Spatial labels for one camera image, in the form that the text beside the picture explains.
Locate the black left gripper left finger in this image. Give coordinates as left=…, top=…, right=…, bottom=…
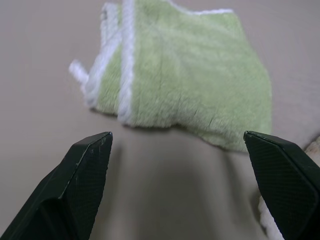
left=0, top=131, right=113, bottom=240

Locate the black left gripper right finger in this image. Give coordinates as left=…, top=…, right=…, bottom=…
left=244, top=130, right=320, bottom=240

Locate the beige towel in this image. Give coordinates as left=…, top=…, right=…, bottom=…
left=257, top=134, right=320, bottom=240

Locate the light green towel white trim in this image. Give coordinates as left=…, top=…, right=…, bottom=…
left=68, top=0, right=273, bottom=153

